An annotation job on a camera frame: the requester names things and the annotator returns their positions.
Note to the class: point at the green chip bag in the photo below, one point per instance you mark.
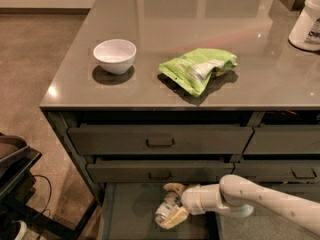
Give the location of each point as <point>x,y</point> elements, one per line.
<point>193,70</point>

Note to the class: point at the bottom right grey drawer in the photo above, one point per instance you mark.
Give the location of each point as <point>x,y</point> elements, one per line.
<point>306,191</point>

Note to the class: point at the grey drawer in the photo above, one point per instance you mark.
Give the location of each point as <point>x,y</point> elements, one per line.
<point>159,139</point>
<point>292,139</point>
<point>306,191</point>
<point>158,171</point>
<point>297,171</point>

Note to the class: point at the middle right grey drawer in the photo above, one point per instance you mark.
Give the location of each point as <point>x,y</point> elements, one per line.
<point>297,171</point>

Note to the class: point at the top right grey drawer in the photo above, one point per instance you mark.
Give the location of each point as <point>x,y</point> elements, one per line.
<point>292,139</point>

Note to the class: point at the dark robot base cart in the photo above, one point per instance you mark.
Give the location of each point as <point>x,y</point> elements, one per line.
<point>16,160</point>

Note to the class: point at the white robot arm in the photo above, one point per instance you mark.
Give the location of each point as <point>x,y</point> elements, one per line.
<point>234,196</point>

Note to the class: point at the grey counter cabinet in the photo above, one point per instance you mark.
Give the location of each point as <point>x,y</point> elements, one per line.
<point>273,83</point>

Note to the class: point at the middle left grey drawer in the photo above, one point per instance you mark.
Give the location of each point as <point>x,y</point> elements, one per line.
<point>158,171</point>

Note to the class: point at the top left grey drawer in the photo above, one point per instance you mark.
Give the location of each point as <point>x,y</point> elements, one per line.
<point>159,139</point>

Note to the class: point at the white plastic canister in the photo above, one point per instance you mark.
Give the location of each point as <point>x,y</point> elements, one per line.
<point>306,31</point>

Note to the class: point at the bottom left open drawer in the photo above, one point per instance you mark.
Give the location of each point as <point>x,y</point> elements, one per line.
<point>128,213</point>

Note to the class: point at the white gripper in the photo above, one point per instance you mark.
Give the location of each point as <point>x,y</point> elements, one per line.
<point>188,199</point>

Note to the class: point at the white ceramic bowl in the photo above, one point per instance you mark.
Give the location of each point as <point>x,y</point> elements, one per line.
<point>115,56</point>

